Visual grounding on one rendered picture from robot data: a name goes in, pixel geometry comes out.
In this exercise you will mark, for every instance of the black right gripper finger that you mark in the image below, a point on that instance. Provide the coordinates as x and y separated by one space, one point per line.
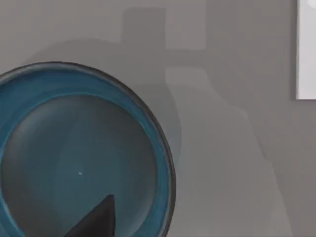
101 219

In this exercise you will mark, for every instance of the blue bowl with dark rim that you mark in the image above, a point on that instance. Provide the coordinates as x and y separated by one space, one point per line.
74 138

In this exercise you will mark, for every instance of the white sink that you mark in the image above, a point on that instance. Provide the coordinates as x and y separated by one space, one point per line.
307 49

